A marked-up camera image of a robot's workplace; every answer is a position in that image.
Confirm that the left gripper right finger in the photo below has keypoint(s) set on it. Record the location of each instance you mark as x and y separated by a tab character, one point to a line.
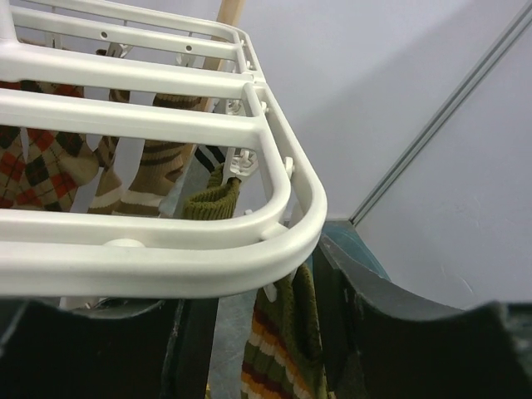
381	341

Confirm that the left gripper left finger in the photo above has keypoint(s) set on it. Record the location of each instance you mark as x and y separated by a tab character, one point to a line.
121	348

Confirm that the olive striped sock front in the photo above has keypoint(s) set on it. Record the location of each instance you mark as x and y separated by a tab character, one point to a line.
283	356

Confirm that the olive striped sock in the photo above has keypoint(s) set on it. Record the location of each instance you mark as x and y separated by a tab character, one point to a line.
283	356
218	201

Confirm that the grey sock black stripes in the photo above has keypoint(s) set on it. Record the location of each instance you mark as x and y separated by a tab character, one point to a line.
193	180

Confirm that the white plastic clip hanger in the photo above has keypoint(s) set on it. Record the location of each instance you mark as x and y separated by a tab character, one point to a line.
103	68

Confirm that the blue plastic basin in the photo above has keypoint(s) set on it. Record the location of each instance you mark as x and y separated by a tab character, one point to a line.
344	235

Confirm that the argyle orange beige sock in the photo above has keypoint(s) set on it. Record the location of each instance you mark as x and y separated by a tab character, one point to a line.
43	169

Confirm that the brown beige striped sock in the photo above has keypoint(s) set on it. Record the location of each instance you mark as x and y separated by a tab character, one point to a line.
161	164

